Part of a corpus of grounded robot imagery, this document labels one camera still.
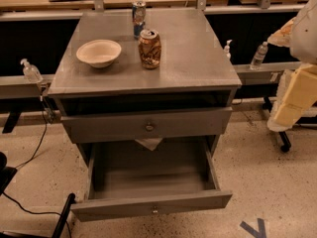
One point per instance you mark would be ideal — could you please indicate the orange soda can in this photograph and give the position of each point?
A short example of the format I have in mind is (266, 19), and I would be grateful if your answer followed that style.
(149, 48)

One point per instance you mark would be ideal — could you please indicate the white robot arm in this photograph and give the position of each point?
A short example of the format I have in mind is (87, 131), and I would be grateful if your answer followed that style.
(297, 91)

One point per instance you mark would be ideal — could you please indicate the grey upper drawer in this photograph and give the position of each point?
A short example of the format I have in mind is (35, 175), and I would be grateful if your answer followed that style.
(146, 125)

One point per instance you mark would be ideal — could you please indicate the grey drawer cabinet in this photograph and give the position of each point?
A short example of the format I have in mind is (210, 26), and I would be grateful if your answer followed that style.
(194, 72)

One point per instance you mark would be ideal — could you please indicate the grey open middle drawer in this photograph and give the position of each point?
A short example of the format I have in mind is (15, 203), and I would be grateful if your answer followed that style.
(126, 180)

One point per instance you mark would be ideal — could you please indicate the blue silver soda can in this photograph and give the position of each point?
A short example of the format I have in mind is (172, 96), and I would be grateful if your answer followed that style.
(138, 16)

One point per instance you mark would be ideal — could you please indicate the white paper sheet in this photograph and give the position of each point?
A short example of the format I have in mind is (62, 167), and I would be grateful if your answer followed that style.
(151, 143)

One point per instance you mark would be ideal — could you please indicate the white paper bowl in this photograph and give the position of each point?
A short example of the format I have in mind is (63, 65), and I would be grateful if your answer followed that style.
(99, 53)

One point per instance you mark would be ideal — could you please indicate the right hand sanitizer bottle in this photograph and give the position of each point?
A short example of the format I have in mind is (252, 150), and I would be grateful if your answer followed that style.
(227, 49)

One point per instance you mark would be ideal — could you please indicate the hand sanitizer bottle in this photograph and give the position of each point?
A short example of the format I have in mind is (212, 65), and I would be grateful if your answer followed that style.
(227, 49)
(31, 72)

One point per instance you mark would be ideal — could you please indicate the clear water bottle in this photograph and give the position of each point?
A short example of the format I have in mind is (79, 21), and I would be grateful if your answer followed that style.
(259, 56)

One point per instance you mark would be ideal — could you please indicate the black chair leg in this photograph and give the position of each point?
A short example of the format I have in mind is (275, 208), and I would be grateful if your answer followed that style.
(63, 216)

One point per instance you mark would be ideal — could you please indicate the black table leg with caster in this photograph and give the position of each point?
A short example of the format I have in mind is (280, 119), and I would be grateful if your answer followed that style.
(286, 145)

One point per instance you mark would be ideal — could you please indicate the left hand sanitizer bottle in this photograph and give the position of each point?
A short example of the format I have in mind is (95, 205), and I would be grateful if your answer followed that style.
(31, 72)

